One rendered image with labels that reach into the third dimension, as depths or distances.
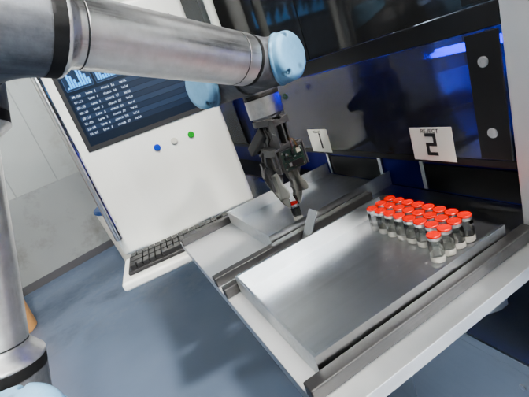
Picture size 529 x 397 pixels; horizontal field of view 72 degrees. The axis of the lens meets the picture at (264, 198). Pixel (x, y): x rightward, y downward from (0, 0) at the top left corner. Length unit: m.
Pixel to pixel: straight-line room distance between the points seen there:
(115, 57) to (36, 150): 3.91
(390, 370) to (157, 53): 0.44
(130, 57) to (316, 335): 0.41
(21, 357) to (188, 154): 0.91
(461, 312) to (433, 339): 0.06
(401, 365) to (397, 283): 0.15
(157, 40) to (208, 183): 0.91
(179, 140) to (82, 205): 3.18
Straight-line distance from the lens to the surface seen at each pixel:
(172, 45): 0.47
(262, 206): 1.02
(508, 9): 0.57
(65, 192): 4.35
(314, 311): 0.57
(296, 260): 0.70
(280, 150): 0.75
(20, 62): 0.41
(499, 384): 0.95
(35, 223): 4.31
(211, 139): 1.30
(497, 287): 0.56
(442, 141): 0.67
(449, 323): 0.52
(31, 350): 0.54
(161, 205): 1.31
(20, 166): 4.30
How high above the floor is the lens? 1.22
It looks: 18 degrees down
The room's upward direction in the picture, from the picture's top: 20 degrees counter-clockwise
